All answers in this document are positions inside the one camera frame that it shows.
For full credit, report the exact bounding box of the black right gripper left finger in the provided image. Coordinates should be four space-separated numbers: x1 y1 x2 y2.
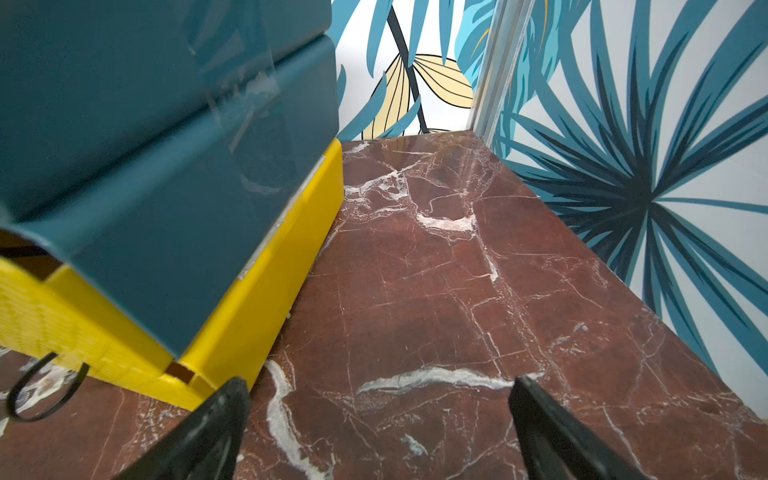
118 378 250 479

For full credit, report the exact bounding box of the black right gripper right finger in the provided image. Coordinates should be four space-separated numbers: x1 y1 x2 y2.
508 376 645 479

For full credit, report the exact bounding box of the yellow bottom drawer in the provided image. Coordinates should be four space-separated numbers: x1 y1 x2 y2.
1 140 344 410

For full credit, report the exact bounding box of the black drawer pull loop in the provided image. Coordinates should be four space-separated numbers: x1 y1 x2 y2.
5 352 90 423

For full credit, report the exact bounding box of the teal and yellow drawer cabinet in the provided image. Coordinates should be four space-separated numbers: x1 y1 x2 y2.
0 0 346 413

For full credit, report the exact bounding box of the aluminium corner post right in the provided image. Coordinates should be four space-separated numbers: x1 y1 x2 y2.
469 0 535 149

